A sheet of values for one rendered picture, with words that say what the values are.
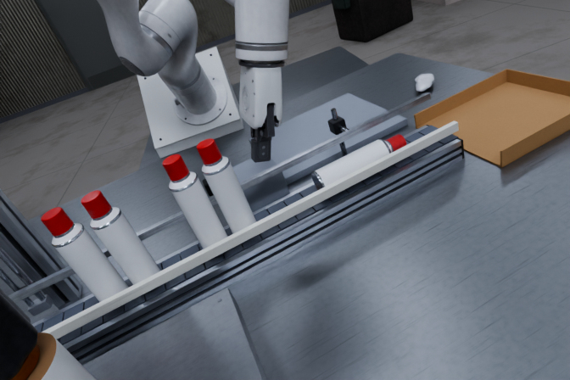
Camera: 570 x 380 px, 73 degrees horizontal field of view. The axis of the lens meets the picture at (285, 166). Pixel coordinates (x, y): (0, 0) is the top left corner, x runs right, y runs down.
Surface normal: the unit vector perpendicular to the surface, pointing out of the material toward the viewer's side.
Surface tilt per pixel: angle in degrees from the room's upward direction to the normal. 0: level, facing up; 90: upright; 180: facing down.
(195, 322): 0
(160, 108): 42
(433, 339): 0
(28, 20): 90
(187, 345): 0
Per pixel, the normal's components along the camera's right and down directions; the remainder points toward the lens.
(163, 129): -0.11, -0.29
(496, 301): -0.29, -0.82
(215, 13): 0.18, 0.46
